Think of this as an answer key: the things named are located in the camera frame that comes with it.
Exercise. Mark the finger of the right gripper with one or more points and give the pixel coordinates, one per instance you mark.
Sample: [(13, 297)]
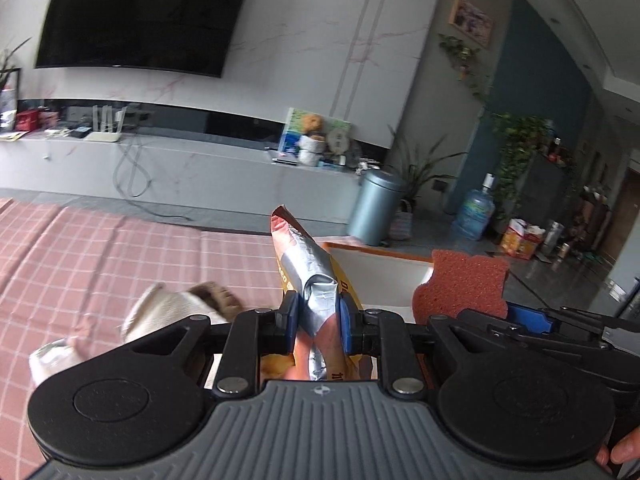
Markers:
[(535, 321)]

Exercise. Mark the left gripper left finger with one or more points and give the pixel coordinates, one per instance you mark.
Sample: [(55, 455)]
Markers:
[(243, 344)]

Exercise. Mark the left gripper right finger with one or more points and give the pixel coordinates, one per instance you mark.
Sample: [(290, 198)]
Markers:
[(385, 336)]

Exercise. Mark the red-brown sponge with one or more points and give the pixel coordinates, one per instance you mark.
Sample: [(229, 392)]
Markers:
[(460, 281)]

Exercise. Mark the orange silver snack bag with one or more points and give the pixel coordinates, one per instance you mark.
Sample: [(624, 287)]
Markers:
[(306, 268)]

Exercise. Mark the right hand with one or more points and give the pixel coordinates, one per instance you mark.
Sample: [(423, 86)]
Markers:
[(625, 453)]

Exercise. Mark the orange storage box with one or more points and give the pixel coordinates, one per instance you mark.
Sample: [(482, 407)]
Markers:
[(374, 279)]

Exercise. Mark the orange gift bag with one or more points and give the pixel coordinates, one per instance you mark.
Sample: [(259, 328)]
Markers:
[(521, 239)]

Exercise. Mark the white knitted cloth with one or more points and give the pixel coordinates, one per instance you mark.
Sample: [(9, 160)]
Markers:
[(159, 307)]

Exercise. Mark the grey metal trash can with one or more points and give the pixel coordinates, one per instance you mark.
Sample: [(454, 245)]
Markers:
[(377, 202)]

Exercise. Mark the blue water jug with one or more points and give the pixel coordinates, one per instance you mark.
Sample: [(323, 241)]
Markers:
[(476, 210)]

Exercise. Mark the white marble tv console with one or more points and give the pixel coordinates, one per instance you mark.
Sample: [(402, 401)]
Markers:
[(154, 170)]

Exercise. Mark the potted green plant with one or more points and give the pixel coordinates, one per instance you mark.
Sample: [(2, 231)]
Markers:
[(416, 166)]

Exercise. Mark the tall leafy plant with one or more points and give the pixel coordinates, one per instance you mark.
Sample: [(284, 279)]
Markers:
[(521, 137)]

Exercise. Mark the pink checkered tablecloth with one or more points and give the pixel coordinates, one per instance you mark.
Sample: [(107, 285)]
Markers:
[(64, 268)]

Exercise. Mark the plush doll on white pot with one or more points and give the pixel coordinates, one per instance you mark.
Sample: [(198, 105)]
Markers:
[(312, 142)]

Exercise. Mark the green picture board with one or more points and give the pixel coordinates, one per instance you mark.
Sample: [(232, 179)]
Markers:
[(336, 131)]

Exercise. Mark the white wifi router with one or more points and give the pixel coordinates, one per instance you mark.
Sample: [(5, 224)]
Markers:
[(107, 124)]

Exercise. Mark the hanging green vine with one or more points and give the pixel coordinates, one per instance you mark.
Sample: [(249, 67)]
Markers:
[(465, 60)]

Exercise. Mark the red box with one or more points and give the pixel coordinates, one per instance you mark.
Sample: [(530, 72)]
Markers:
[(27, 121)]

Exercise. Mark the green plant in glass vase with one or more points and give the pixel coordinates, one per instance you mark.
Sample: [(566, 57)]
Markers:
[(10, 84)]

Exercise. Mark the framed wall picture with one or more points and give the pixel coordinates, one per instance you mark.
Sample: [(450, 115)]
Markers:
[(472, 21)]

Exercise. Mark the black wall television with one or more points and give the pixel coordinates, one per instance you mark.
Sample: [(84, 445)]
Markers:
[(184, 36)]

